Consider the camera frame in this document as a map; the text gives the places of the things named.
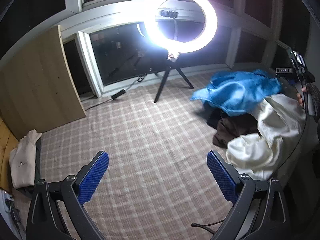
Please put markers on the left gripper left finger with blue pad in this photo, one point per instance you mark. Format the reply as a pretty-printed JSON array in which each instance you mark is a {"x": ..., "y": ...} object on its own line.
[{"x": 45, "y": 220}]

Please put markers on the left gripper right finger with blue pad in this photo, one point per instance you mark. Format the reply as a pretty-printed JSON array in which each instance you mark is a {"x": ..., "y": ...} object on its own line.
[{"x": 259, "y": 209}]

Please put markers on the blue striped garment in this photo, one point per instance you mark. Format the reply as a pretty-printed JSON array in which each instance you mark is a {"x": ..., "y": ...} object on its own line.
[{"x": 237, "y": 93}]

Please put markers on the right hand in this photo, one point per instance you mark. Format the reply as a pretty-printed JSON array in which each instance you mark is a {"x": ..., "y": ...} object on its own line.
[{"x": 300, "y": 98}]

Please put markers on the cream satin garment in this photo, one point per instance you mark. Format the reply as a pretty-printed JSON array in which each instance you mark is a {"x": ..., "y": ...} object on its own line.
[{"x": 280, "y": 123}]

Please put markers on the dark brown garment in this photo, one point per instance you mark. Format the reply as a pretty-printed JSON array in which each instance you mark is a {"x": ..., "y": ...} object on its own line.
[{"x": 230, "y": 127}]

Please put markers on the plaid checkered bed sheet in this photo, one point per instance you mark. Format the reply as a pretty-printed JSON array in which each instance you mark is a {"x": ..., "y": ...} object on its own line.
[{"x": 158, "y": 182}]

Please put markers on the beige folded garment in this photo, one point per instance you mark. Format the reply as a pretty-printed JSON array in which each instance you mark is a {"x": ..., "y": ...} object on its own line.
[{"x": 22, "y": 160}]

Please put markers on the light wooden board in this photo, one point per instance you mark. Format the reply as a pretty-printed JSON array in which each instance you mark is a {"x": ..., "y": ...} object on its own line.
[{"x": 37, "y": 89}]

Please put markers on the black tripod stand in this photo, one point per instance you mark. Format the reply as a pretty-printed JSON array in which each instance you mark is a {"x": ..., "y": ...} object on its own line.
[{"x": 172, "y": 71}]

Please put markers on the black power adapter with cable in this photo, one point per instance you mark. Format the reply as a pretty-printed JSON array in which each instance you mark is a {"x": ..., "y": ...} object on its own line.
[{"x": 120, "y": 93}]

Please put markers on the phone holder in ring light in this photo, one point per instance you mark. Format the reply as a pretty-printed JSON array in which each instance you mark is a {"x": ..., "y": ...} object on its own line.
[{"x": 169, "y": 14}]

